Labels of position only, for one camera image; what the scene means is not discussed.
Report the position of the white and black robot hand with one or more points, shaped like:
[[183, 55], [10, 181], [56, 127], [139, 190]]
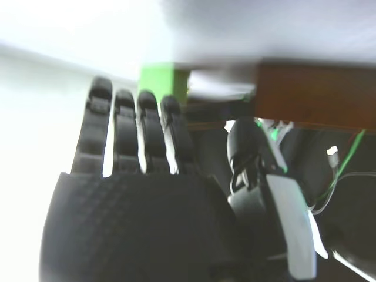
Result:
[[141, 223]]

